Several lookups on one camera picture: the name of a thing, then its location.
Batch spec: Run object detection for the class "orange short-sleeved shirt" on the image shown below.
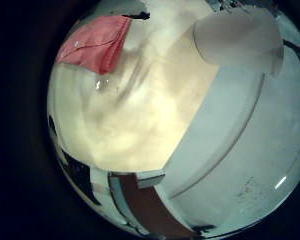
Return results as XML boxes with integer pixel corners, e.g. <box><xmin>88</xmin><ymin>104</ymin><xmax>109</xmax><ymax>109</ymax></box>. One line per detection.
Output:
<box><xmin>55</xmin><ymin>14</ymin><xmax>134</xmax><ymax>76</ymax></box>

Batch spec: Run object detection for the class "white round plant pot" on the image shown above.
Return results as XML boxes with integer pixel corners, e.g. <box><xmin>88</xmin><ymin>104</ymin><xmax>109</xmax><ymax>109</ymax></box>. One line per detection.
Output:
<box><xmin>192</xmin><ymin>8</ymin><xmax>286</xmax><ymax>78</ymax></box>

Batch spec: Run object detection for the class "white control box with vents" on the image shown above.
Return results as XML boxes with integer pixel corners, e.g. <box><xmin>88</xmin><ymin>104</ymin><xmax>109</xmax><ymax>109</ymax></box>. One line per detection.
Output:
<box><xmin>136</xmin><ymin>169</ymin><xmax>166</xmax><ymax>190</ymax></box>

